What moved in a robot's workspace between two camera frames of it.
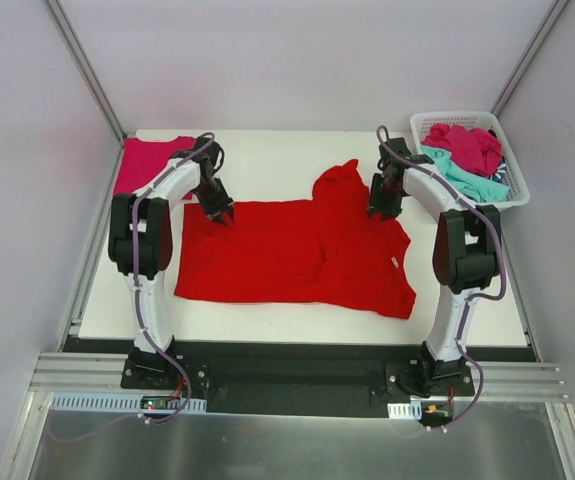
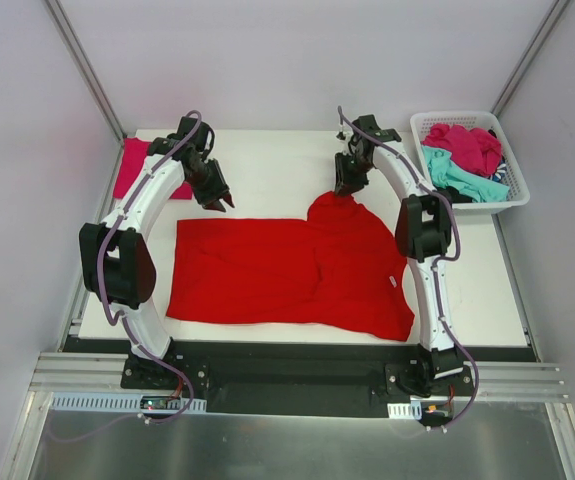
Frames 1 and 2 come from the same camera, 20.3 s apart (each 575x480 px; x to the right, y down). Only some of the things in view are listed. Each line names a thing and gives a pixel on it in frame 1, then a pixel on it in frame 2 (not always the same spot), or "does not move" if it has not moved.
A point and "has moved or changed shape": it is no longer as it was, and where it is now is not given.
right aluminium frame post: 530,57 does not move
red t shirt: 326,250 has moved or changed shape
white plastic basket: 518,191 does not move
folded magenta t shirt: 142,159 does not move
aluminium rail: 79,372 does not move
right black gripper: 383,205 → 348,173
